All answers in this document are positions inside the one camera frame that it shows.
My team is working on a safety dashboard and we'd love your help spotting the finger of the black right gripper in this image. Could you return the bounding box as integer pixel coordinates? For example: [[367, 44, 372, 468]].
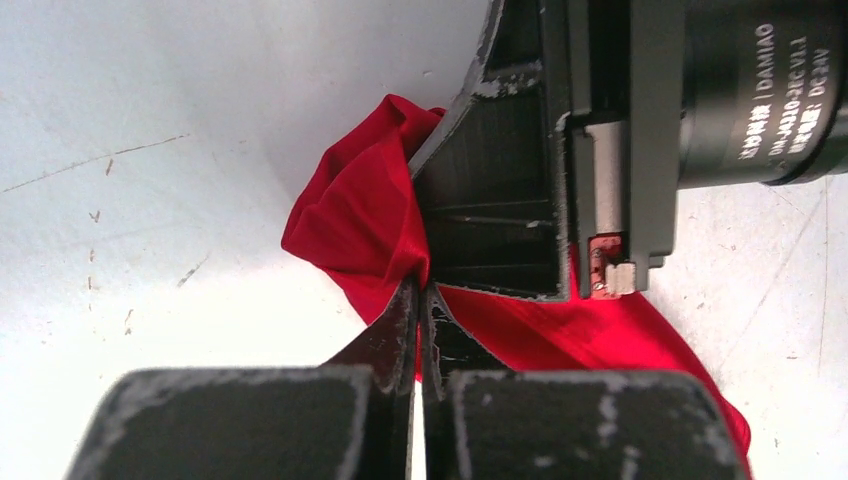
[[409, 1, 570, 302]]

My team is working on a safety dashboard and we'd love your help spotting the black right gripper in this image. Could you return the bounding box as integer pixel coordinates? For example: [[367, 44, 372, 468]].
[[539, 1, 847, 299]]

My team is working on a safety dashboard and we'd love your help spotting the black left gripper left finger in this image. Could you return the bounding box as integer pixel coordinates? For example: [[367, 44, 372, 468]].
[[68, 279, 419, 479]]

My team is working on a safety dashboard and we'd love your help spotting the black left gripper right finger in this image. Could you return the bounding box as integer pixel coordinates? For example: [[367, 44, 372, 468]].
[[419, 286, 749, 479]]

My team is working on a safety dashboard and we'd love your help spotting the red cloth napkin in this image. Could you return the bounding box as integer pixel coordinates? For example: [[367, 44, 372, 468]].
[[281, 95, 751, 460]]

